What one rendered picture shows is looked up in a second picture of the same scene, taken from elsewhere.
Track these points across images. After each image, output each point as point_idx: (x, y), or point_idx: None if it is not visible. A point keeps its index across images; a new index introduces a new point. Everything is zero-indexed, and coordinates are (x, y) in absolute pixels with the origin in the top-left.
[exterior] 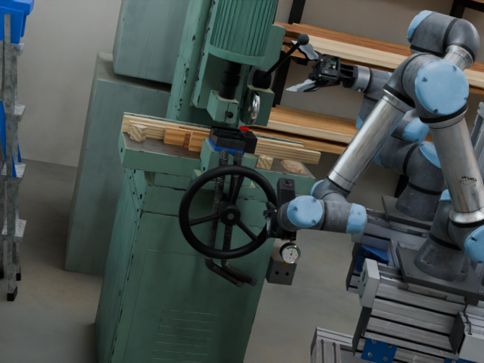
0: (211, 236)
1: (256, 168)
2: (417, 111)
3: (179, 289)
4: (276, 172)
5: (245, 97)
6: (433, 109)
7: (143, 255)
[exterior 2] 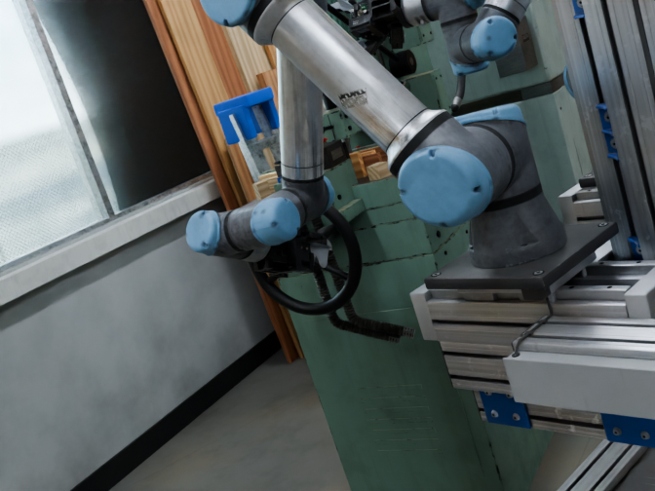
0: (318, 287)
1: (365, 183)
2: (485, 10)
3: (362, 360)
4: (388, 178)
5: None
6: (221, 21)
7: (305, 327)
